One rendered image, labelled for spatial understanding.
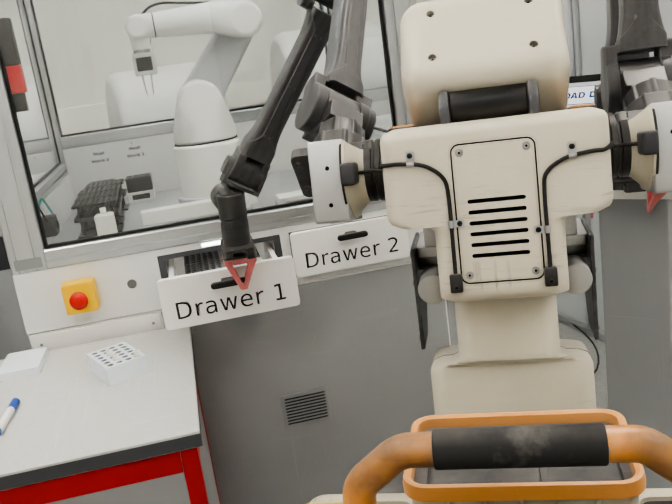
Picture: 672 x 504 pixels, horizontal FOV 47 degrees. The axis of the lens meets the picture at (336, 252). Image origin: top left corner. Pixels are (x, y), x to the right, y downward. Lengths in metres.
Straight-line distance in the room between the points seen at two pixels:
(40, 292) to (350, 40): 0.98
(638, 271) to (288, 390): 0.90
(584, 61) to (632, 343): 1.50
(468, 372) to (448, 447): 0.39
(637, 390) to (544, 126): 1.22
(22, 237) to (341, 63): 0.93
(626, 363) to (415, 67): 1.24
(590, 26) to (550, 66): 2.21
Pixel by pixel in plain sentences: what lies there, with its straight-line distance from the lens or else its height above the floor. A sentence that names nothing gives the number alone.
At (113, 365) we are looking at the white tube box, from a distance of 1.62.
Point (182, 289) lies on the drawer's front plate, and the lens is 1.66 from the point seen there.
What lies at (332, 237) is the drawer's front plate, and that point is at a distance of 1.88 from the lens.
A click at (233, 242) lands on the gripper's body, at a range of 1.58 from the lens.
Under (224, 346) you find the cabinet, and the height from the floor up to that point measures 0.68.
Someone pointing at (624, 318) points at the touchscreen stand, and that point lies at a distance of 2.03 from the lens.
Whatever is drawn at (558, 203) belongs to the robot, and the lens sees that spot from 0.97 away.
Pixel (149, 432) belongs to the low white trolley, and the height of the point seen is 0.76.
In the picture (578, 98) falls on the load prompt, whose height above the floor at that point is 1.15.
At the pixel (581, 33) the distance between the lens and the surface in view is 3.26.
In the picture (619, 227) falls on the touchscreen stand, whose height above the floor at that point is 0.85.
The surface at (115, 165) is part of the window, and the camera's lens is 1.85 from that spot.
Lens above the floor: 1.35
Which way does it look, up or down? 15 degrees down
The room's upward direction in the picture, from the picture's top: 8 degrees counter-clockwise
